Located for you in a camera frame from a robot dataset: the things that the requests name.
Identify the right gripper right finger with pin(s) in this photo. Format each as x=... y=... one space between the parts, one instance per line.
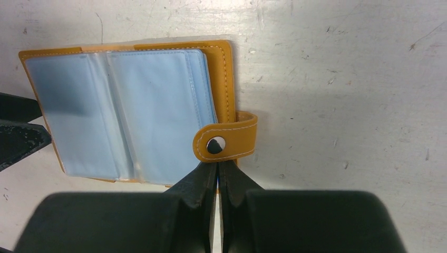
x=258 y=220

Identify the yellow leather card holder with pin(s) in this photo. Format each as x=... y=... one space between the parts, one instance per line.
x=140 y=113

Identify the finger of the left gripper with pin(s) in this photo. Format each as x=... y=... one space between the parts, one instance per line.
x=19 y=137

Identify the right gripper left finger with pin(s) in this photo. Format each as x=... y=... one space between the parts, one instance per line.
x=177 y=220

